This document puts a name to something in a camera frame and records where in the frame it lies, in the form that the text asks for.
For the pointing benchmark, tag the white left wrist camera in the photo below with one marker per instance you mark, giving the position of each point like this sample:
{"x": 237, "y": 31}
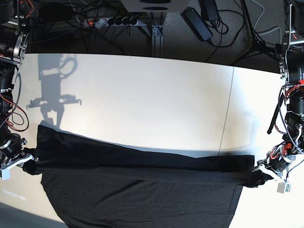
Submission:
{"x": 283, "y": 187}

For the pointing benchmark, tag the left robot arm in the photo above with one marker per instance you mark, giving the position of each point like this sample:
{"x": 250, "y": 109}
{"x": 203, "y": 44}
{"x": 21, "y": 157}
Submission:
{"x": 290, "y": 104}

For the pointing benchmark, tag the black power adapter brick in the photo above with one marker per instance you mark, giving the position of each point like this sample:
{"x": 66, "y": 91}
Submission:
{"x": 197, "y": 24}

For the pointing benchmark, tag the dark grey T-shirt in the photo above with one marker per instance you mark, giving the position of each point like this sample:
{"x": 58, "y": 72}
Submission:
{"x": 93, "y": 184}

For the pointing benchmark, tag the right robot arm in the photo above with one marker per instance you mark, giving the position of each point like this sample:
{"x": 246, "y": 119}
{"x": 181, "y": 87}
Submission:
{"x": 14, "y": 32}

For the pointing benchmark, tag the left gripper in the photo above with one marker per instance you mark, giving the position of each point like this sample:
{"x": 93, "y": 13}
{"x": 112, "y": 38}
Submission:
{"x": 273, "y": 166}

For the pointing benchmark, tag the aluminium frame post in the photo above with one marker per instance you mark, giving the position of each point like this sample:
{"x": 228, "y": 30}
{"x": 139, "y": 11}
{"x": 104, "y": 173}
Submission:
{"x": 157, "y": 21}

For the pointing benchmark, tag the grey power strip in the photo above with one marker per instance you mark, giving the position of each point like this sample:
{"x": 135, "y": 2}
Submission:
{"x": 99, "y": 23}

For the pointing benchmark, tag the grey base camera mount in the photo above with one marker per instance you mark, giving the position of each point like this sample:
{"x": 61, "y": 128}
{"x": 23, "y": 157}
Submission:
{"x": 155, "y": 5}

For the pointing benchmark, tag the black tripod stand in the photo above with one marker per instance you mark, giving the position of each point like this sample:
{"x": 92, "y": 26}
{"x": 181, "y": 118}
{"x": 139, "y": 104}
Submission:
{"x": 259, "y": 46}

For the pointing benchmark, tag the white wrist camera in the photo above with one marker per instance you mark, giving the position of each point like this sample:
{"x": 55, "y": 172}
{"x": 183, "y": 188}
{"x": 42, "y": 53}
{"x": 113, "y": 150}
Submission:
{"x": 5, "y": 174}
{"x": 283, "y": 187}

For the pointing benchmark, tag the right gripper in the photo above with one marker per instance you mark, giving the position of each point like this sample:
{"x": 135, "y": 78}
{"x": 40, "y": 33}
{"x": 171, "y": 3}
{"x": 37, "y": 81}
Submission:
{"x": 12, "y": 155}

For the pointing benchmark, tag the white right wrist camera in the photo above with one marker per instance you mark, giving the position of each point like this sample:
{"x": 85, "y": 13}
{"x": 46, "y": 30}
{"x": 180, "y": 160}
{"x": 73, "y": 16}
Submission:
{"x": 5, "y": 174}

